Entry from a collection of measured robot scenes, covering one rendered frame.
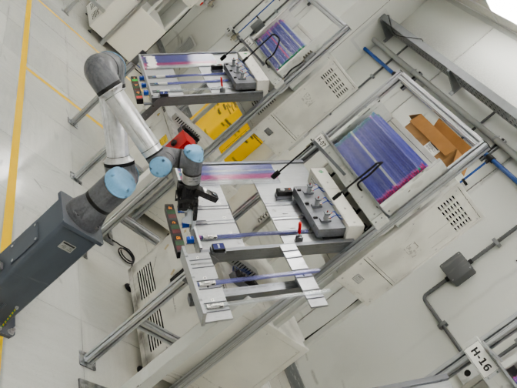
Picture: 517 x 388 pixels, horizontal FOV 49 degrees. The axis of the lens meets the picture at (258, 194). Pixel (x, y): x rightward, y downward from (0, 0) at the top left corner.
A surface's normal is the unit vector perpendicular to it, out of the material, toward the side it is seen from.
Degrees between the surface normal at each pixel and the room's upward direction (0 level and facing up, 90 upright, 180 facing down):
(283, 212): 43
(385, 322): 90
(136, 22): 90
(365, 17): 90
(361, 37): 90
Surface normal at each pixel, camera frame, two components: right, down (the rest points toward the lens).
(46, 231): -0.58, -0.49
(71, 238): 0.32, 0.60
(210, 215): 0.15, -0.82
